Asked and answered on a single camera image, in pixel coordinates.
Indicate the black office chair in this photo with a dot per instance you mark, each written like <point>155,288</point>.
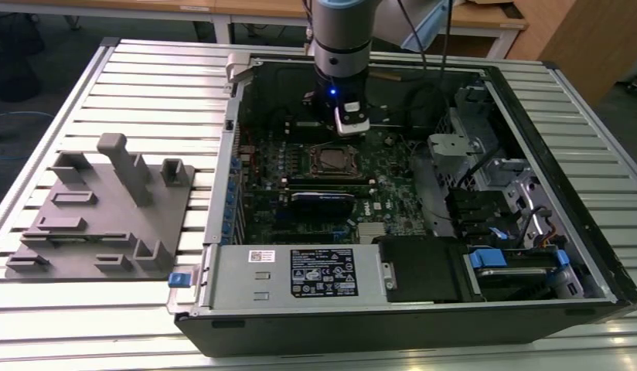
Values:
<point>14,58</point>

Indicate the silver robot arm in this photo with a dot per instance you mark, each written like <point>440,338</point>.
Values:
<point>341,35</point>

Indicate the silver chipset heatsink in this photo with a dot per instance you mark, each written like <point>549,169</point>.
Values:
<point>372,229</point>

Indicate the silver CPU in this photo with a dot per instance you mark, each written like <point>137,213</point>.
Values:
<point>334,158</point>

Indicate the grey plastic case latch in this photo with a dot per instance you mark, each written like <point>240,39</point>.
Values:
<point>238,62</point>

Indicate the wooden desk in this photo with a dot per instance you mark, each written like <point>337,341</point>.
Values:
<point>91,4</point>
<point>493,21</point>

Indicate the black PC case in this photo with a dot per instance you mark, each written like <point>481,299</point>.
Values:
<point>349,332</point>

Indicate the black front fan housing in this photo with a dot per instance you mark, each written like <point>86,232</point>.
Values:
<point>478,210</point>

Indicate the wooden cabinet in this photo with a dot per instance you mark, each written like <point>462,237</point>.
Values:
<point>581,38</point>

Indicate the graphics card with fan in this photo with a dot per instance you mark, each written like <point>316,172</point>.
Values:
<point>321,208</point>

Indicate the blue expansion slot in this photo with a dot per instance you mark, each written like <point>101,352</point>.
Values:
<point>341,233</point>

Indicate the grey parts rack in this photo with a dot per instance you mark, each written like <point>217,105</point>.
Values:
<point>111,247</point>

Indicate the CPU socket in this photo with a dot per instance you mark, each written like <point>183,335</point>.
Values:
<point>312,174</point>

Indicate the silver drive cage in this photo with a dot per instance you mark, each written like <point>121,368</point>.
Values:
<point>452,148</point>

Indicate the blue plastic latch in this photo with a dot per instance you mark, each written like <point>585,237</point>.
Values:
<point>178,280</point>

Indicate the silver power supply unit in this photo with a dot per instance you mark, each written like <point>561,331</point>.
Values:
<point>236,278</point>

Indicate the green motherboard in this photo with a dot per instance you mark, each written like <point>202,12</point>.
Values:
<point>401,201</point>

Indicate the hard disk in blue carrier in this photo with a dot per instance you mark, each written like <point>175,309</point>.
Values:
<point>484,257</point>

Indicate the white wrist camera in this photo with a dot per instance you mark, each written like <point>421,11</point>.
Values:
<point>352,129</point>

